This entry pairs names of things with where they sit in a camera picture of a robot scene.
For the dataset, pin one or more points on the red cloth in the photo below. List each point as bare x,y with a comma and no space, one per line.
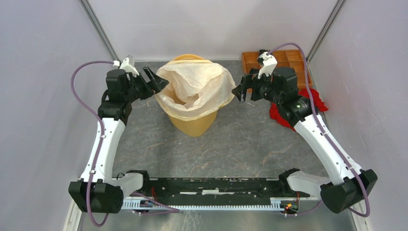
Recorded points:
274,114

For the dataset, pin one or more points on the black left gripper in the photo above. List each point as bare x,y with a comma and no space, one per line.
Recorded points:
158,83

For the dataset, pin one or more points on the wooden compartment tray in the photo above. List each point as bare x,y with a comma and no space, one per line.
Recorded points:
286,58

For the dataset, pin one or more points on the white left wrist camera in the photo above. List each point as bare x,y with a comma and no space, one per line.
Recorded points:
127,65

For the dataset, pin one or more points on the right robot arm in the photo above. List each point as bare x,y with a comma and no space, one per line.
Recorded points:
347,183

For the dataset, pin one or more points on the white toothed cable rail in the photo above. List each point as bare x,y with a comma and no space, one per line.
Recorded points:
140,204

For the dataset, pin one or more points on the yellow mesh trash bin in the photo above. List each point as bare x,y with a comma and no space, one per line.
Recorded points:
198,127

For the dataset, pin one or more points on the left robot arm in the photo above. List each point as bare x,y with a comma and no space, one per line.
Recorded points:
96,191

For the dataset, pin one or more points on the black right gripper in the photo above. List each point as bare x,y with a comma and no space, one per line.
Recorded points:
251,81

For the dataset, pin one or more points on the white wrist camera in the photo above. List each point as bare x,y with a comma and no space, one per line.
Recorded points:
127,65
268,63

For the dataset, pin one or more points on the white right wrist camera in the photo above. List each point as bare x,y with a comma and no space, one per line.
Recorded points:
268,63

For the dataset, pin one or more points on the cream translucent plastic trash bag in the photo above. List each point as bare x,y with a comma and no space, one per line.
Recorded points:
196,88

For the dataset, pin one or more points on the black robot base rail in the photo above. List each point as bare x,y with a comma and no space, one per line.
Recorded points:
216,191

